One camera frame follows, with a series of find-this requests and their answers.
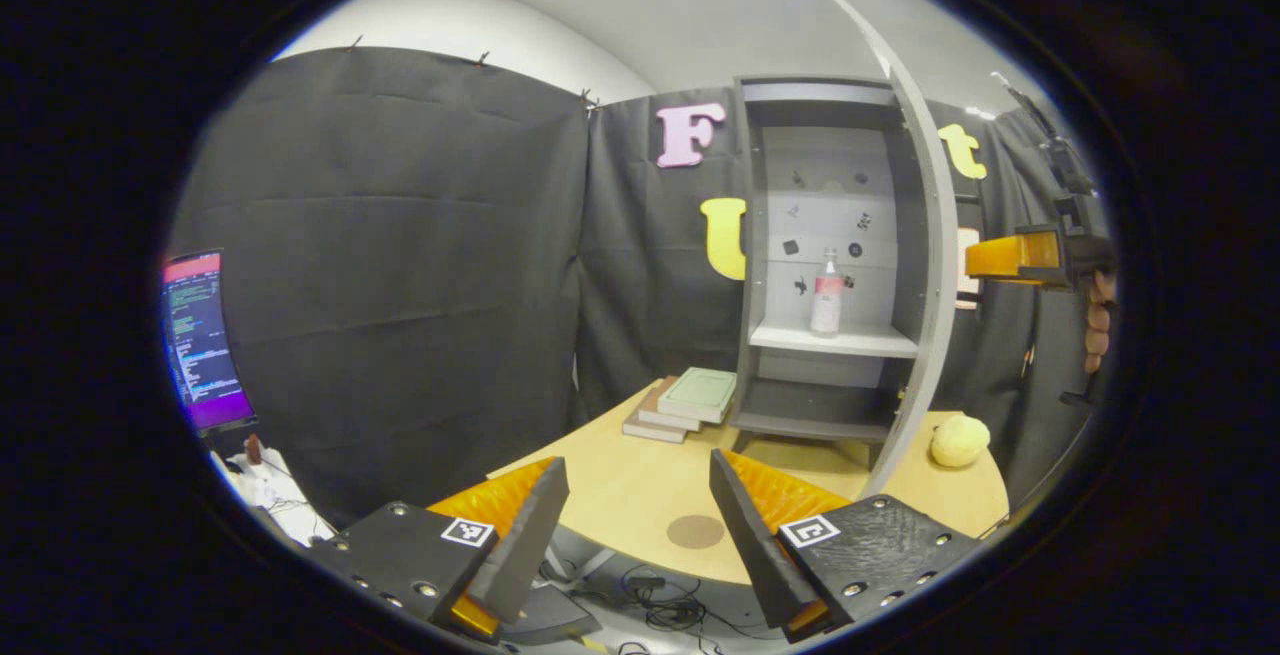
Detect computer monitor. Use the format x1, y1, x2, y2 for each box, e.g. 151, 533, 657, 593
160, 250, 256, 436

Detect green book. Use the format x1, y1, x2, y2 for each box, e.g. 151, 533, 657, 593
657, 367, 738, 425

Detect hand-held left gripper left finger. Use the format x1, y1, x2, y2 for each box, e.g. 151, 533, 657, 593
310, 455, 571, 646

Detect clear bottle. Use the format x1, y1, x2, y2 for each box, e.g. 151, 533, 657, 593
810, 247, 844, 338

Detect white side table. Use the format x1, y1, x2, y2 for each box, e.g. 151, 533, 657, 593
215, 435, 336, 546

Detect black cables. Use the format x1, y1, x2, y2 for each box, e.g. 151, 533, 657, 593
540, 560, 761, 655

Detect yellow plush toy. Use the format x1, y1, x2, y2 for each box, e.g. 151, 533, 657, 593
930, 415, 991, 468

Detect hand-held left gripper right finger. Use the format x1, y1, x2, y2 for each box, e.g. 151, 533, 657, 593
708, 448, 986, 644

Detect round brown coaster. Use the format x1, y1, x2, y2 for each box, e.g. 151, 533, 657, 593
667, 515, 726, 550

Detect brown book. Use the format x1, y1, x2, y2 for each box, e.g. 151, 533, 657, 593
622, 410, 689, 444

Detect grey cabinet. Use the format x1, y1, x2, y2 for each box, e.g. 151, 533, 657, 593
733, 75, 946, 471

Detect grey cabinet door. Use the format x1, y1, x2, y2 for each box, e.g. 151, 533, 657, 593
832, 0, 961, 501

